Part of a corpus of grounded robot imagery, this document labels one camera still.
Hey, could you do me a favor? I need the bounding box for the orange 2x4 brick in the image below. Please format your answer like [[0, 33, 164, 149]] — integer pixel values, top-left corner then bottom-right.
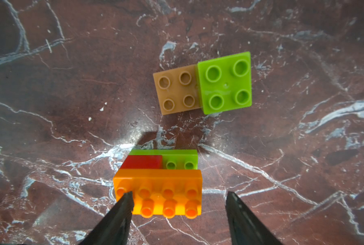
[[113, 169, 202, 219]]

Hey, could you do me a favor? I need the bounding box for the green 2x2 brick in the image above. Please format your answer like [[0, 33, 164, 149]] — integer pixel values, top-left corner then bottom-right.
[[196, 52, 252, 115]]

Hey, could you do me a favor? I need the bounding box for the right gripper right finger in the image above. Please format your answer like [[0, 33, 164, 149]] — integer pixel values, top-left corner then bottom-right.
[[225, 192, 282, 245]]

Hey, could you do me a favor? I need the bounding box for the tan 2x4 brick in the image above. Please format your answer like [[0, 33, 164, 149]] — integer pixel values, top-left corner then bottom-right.
[[153, 64, 201, 115]]

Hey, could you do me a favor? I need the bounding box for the green 2x4 brick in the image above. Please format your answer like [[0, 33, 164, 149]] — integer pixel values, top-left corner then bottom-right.
[[129, 150, 198, 169]]

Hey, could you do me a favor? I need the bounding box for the red 2x2 brick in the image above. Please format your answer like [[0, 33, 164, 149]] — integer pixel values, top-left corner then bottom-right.
[[120, 155, 163, 169]]

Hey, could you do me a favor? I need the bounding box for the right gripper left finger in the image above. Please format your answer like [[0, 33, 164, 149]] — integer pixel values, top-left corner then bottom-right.
[[80, 192, 134, 245]]

